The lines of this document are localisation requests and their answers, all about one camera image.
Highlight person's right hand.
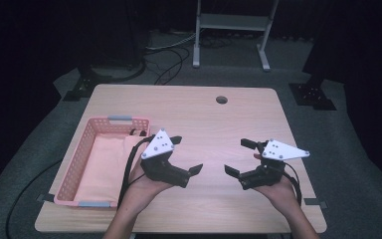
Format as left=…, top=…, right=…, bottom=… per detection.
left=254, top=174, right=301, bottom=219

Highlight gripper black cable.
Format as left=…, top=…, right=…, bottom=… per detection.
left=282, top=161, right=303, bottom=207
left=116, top=133, right=156, bottom=209

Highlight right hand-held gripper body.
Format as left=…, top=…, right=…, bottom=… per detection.
left=238, top=138, right=311, bottom=191

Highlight long black floor cable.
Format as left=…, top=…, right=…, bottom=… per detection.
left=5, top=158, right=64, bottom=239

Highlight pink garment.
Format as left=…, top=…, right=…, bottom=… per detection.
left=74, top=128, right=149, bottom=204

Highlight pink plastic perforated basket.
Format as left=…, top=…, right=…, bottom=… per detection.
left=53, top=115, right=151, bottom=209

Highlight white floor cable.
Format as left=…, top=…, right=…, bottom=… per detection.
left=144, top=32, right=197, bottom=52

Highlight white metal stand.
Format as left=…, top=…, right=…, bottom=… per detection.
left=192, top=0, right=280, bottom=73

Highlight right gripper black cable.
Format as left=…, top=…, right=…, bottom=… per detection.
left=282, top=161, right=303, bottom=207

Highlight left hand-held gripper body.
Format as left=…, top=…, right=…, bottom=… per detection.
left=140, top=127, right=191, bottom=189

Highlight thick black curved cable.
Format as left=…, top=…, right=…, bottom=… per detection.
left=91, top=59, right=147, bottom=84

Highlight black stand foot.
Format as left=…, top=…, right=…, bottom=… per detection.
left=62, top=64, right=113, bottom=103

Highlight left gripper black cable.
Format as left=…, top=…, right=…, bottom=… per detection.
left=116, top=133, right=156, bottom=209

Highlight grey table edge tab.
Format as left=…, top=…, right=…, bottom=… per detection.
left=35, top=193, right=56, bottom=204
left=302, top=197, right=329, bottom=210

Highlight thin black floor cables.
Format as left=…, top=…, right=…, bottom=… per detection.
left=144, top=44, right=192, bottom=86

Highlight black floor base plate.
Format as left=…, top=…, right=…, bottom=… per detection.
left=287, top=82, right=338, bottom=112

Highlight person's left hand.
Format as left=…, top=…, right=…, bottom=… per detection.
left=120, top=163, right=176, bottom=215

